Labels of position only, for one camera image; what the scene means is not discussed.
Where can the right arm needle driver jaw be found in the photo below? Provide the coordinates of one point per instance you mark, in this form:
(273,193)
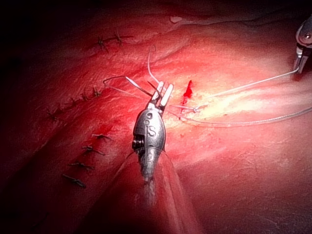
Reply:
(298,59)
(304,61)

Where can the right arm needle driver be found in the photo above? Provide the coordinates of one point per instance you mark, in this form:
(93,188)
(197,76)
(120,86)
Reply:
(304,36)

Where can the left arm needle driver jaw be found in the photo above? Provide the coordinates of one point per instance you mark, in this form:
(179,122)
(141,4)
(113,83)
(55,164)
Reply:
(167,96)
(158,91)

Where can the left arm needle driver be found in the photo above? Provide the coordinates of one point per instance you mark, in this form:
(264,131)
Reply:
(151,129)

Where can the curved steel needle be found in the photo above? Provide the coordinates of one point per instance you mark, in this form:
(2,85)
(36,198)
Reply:
(134,84)

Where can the blue thread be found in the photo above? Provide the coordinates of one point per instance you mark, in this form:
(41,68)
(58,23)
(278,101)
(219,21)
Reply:
(195,110)

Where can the dark left arm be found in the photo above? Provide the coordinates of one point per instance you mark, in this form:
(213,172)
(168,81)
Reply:
(173,207)

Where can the black stitching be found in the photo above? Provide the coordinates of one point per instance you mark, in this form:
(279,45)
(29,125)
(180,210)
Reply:
(90,149)
(73,102)
(118,37)

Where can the tissue pad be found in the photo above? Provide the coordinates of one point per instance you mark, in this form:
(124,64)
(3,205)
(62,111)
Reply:
(231,170)

